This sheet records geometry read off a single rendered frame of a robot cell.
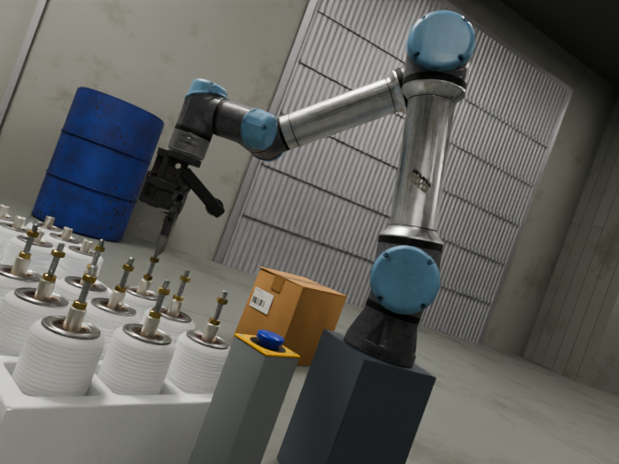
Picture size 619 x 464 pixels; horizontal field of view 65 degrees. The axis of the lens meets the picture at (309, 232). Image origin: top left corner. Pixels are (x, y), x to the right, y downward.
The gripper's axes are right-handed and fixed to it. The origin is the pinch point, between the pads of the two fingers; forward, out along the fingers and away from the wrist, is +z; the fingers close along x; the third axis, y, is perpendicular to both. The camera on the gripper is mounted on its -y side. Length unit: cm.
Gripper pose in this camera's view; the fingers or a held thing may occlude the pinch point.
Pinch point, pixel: (160, 251)
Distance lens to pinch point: 104.2
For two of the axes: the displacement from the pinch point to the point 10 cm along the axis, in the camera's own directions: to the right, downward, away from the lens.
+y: -9.2, -3.4, -2.0
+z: -3.4, 9.4, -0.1
